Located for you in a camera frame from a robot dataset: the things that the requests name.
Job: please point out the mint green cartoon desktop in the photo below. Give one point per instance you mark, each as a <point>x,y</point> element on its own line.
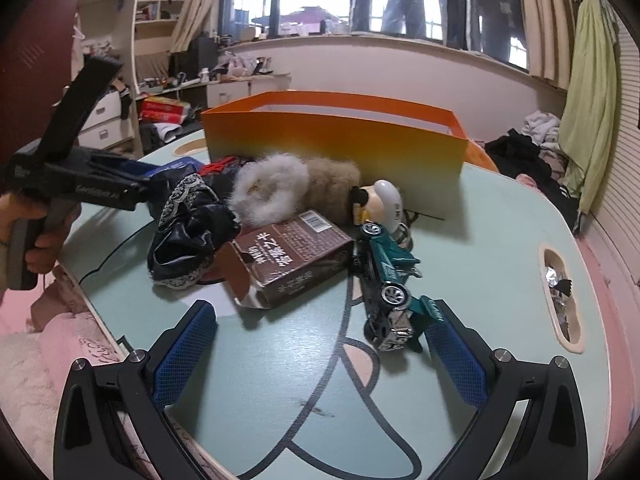
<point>280,360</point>

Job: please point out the white fur scrunchie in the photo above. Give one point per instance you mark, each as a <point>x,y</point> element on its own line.
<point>290,175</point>

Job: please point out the red hair clip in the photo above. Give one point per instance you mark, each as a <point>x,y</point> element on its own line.
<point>222,164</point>

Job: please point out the orange cardboard box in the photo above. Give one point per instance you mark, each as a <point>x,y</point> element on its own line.
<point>325,145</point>

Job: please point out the dark hanging pants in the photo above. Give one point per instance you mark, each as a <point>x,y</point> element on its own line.
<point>500,10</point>

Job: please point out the black satin lace scrunchie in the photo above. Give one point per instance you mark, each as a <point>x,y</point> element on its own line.
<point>190,240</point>

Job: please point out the pink cloth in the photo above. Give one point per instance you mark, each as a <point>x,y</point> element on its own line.
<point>527,180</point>

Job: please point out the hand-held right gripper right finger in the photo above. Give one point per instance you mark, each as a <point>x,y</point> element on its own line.
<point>455,360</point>

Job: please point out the white clothes pile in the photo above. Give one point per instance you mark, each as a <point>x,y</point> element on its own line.
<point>542,127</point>

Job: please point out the beige curtain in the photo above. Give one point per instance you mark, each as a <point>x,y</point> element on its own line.
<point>200,0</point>
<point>545,20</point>

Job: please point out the light green hanging garment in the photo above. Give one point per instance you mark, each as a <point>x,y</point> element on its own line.
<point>590,85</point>

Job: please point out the white round toy figure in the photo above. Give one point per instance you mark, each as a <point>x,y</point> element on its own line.
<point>385,200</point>

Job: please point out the brown fur scrunchie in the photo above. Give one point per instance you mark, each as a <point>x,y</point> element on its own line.
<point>332,185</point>

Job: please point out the person's left hand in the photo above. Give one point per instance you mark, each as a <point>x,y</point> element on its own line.
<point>45,252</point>

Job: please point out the white bookshelf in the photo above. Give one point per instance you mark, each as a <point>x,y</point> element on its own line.
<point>150,10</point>

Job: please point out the small black claw clip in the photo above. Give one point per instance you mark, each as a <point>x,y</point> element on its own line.
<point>561,287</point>

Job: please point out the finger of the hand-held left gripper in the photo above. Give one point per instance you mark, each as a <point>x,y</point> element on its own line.
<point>165,167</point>

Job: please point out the brown drink carton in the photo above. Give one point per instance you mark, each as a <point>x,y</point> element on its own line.
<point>295,260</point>

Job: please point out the silver foil wrapper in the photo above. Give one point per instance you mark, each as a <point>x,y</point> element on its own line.
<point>562,310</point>

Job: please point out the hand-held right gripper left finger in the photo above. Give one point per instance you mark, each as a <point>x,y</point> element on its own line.
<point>182,360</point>

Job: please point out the white cluttered side desk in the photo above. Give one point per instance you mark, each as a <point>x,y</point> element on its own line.
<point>230,90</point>

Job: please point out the pink fluffy blanket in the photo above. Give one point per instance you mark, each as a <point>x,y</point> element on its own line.
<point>45,350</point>

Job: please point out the white louvered wardrobe door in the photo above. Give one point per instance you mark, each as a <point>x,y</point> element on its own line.
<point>617,160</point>

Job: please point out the red cardboard box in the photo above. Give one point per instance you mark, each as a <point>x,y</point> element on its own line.
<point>165,109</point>

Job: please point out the teal toy car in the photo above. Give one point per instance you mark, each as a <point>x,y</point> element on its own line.
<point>390,265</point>

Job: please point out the black monitor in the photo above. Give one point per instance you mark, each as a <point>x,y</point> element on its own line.
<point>197,55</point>

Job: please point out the white drawer cabinet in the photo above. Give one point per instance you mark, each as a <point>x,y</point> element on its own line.
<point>107,125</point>

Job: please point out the black clothes pile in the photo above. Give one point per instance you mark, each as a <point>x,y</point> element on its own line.
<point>520,160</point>

